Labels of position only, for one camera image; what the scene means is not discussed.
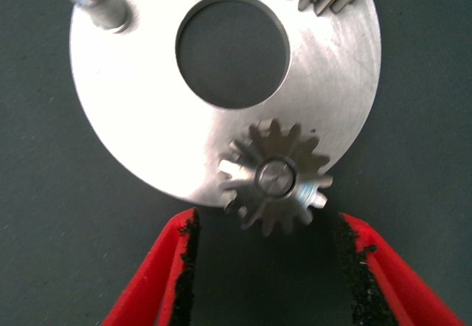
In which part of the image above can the dark grey table cloth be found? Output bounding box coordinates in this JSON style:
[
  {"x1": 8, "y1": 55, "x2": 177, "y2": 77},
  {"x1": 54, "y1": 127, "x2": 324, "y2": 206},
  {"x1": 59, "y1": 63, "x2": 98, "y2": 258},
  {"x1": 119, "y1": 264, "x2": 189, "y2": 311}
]
[{"x1": 0, "y1": 0, "x2": 472, "y2": 326}]

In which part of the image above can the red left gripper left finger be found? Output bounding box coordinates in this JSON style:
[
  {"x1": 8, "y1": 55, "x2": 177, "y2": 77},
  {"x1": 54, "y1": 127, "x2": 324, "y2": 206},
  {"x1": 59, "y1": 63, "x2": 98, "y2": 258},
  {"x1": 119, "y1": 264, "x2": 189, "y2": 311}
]
[{"x1": 101, "y1": 209, "x2": 202, "y2": 326}]

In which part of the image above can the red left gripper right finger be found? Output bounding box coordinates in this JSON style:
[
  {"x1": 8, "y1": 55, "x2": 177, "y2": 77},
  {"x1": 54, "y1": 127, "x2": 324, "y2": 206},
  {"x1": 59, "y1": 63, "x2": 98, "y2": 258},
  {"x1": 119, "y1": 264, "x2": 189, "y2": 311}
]
[{"x1": 331, "y1": 212, "x2": 465, "y2": 326}]

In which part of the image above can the round metal carrier plate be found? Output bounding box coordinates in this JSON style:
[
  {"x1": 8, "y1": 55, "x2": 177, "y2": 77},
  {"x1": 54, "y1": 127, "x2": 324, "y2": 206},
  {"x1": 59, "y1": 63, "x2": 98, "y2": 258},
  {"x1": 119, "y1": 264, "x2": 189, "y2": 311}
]
[{"x1": 69, "y1": 0, "x2": 383, "y2": 209}]

